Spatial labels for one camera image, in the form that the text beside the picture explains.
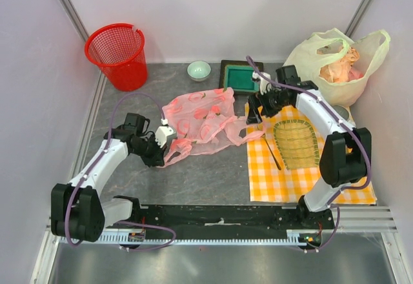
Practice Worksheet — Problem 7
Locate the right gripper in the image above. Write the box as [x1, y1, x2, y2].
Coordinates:
[246, 86, 290, 125]

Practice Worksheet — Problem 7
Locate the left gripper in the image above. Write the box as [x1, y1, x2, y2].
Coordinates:
[131, 134, 168, 168]

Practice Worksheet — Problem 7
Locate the pink plastic trash bag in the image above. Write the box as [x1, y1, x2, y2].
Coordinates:
[163, 88, 265, 167]

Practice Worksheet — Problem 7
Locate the red mesh trash bin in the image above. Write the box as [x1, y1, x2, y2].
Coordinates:
[85, 23, 148, 92]

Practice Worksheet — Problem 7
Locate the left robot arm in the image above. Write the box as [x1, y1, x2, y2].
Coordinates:
[50, 113, 176, 246]

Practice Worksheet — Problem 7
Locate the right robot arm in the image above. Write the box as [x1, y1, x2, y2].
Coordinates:
[247, 63, 372, 228]

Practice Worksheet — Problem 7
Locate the gold fork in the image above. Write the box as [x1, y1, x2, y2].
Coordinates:
[262, 136, 281, 171]

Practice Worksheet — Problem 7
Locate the square green glazed plate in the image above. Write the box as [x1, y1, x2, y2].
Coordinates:
[219, 60, 259, 96]

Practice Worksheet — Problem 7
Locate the woven bamboo tray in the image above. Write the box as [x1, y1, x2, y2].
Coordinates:
[273, 119, 320, 170]

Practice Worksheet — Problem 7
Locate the small celadon bowl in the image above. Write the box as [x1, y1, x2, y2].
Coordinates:
[186, 61, 212, 82]

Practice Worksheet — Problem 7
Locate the yellow checkered cloth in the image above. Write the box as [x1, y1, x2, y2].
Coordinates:
[245, 101, 378, 206]

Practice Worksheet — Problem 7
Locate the grey ribbed cup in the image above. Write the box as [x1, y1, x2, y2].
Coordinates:
[332, 105, 350, 121]

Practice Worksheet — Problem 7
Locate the large yellowish plastic bag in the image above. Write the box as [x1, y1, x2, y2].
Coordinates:
[285, 28, 390, 107]

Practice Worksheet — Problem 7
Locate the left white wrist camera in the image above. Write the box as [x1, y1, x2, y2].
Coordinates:
[155, 119, 177, 148]

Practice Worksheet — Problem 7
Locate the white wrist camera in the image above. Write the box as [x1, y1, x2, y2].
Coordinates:
[252, 72, 273, 95]
[155, 119, 177, 148]

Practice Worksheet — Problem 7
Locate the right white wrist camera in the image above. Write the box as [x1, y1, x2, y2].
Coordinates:
[252, 72, 273, 95]

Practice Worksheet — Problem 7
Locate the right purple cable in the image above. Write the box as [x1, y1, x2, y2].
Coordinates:
[245, 55, 372, 253]

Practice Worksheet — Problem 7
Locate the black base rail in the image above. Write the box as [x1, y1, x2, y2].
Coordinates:
[112, 205, 335, 249]

